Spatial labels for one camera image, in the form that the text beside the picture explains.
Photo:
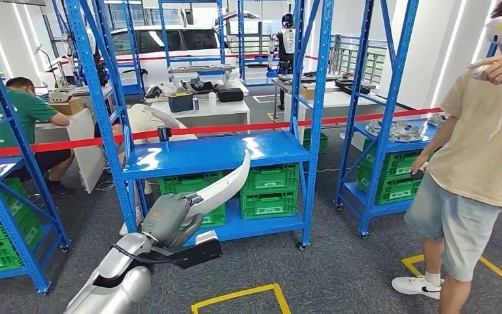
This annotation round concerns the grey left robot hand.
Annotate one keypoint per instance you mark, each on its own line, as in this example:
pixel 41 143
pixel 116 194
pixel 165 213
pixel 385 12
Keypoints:
pixel 166 221

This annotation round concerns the white curved plastic part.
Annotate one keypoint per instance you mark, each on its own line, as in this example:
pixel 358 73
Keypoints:
pixel 229 182

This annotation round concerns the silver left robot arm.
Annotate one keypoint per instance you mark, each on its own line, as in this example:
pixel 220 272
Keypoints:
pixel 112 277

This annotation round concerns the black white car part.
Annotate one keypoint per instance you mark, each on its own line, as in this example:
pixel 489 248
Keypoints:
pixel 197 86

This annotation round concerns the silver metal hub part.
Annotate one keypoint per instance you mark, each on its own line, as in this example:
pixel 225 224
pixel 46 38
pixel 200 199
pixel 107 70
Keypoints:
pixel 396 131

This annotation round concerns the small silver metal part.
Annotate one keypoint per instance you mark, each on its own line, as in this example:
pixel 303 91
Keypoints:
pixel 436 120

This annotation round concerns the person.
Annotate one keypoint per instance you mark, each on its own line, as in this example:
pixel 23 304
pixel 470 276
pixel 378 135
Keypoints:
pixel 34 110
pixel 147 119
pixel 480 147

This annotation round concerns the red barrier belt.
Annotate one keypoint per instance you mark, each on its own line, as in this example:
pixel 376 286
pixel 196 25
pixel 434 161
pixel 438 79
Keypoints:
pixel 233 127
pixel 190 56

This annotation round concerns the black yellow toolbox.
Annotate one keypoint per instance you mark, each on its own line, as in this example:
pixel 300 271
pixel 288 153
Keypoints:
pixel 180 103

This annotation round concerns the small white blue can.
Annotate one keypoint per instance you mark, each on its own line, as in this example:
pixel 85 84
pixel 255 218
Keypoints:
pixel 196 105

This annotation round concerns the clear plastic bottle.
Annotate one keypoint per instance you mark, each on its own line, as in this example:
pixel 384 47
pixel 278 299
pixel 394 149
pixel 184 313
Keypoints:
pixel 212 99

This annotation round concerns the black carry case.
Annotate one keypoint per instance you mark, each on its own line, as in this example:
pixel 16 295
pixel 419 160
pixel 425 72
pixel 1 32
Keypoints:
pixel 230 95

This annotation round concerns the white car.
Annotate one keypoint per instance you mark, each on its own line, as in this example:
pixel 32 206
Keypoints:
pixel 149 71

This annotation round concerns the cardboard box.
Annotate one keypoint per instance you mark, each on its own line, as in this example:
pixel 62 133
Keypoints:
pixel 67 106
pixel 307 92

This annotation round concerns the steel table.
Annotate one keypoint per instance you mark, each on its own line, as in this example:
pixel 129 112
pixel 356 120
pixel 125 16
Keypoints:
pixel 199 69

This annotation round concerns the white desktop device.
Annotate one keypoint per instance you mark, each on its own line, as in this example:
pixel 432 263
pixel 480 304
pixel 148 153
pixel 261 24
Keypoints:
pixel 60 95

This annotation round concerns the black white humanoid robot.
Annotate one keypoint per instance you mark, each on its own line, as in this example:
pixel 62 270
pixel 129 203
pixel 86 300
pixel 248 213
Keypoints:
pixel 286 41

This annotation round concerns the black plastic tray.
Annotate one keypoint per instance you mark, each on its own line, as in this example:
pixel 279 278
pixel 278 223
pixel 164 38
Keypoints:
pixel 352 86

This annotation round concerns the grey metal railing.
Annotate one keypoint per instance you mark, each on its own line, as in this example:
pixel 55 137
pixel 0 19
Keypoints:
pixel 342 56

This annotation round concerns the black VR controller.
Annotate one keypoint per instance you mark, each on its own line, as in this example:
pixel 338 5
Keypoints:
pixel 416 174

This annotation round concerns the white VR controller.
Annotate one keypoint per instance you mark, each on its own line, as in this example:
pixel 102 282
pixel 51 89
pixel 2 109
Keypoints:
pixel 478 73

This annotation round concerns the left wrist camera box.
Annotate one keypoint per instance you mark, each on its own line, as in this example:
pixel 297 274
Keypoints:
pixel 199 255

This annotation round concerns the black barrier post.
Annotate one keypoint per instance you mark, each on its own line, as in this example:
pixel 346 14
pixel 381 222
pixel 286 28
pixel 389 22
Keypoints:
pixel 164 133

